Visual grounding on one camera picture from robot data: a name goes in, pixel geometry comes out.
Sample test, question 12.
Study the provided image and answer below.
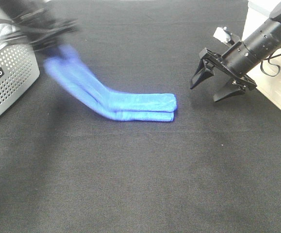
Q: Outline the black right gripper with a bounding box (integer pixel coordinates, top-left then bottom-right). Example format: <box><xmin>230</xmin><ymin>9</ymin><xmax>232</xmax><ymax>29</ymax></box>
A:
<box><xmin>190</xmin><ymin>41</ymin><xmax>257</xmax><ymax>102</ymax></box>

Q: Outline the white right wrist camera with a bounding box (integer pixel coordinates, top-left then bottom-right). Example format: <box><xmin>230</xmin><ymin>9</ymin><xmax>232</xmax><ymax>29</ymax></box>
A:
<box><xmin>213</xmin><ymin>27</ymin><xmax>241</xmax><ymax>47</ymax></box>

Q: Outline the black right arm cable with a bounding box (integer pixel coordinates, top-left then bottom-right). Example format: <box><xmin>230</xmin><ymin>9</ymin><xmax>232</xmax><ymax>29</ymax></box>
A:
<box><xmin>260</xmin><ymin>40</ymin><xmax>281</xmax><ymax>78</ymax></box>

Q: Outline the white plastic storage crate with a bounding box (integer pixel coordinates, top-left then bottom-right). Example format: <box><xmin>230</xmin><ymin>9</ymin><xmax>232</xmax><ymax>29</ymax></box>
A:
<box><xmin>242</xmin><ymin>0</ymin><xmax>281</xmax><ymax>110</ymax></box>

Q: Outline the black table cover cloth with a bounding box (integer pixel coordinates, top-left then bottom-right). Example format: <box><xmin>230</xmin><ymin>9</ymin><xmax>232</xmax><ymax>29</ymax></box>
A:
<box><xmin>0</xmin><ymin>0</ymin><xmax>281</xmax><ymax>233</ymax></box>

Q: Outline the grey perforated laundry basket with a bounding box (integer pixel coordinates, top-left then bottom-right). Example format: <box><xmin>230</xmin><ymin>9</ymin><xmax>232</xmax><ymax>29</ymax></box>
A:
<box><xmin>0</xmin><ymin>9</ymin><xmax>40</xmax><ymax>129</ymax></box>

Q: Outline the grey towel in basket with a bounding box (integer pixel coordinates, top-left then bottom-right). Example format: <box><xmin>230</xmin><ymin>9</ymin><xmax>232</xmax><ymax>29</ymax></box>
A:
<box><xmin>0</xmin><ymin>24</ymin><xmax>16</xmax><ymax>38</ymax></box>

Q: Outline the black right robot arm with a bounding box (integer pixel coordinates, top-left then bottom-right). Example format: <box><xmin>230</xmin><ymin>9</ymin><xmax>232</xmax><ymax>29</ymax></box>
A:
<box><xmin>190</xmin><ymin>2</ymin><xmax>281</xmax><ymax>102</ymax></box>

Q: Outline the blue microfiber towel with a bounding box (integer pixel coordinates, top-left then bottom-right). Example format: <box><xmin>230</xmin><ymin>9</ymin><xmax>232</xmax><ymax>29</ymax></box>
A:
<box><xmin>44</xmin><ymin>45</ymin><xmax>177</xmax><ymax>122</ymax></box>

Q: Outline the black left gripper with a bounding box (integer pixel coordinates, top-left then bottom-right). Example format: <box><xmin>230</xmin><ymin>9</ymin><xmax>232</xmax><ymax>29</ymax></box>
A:
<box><xmin>11</xmin><ymin>9</ymin><xmax>78</xmax><ymax>50</ymax></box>

